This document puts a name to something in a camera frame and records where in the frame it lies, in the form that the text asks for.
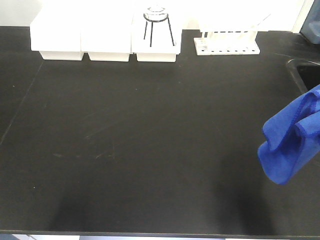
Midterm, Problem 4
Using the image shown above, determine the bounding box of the blue microfiber cloth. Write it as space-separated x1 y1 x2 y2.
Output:
257 85 320 185

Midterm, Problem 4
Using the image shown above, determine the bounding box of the right white plastic bin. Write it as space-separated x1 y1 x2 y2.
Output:
131 12 182 63

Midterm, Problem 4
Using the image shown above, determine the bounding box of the white plastic bin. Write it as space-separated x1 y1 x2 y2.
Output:
80 11 133 62
131 12 182 63
29 8 84 61

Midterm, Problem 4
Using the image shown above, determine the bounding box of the white test tube rack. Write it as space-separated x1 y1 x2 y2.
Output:
193 14 270 56

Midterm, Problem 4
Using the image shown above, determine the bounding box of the middle white plastic bin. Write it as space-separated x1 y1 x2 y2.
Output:
80 11 133 62

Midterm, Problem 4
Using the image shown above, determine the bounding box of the clear glass dish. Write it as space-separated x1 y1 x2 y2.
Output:
143 5 168 22

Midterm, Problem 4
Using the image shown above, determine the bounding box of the left white plastic bin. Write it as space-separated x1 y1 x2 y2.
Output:
29 8 84 61

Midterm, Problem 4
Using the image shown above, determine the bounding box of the black lab sink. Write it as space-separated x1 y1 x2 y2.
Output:
286 59 320 94

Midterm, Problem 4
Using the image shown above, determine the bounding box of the blue plastic container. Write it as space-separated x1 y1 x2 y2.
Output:
300 0 320 45

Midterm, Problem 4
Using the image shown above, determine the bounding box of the black wire tripod stand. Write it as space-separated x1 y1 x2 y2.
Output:
143 12 176 48

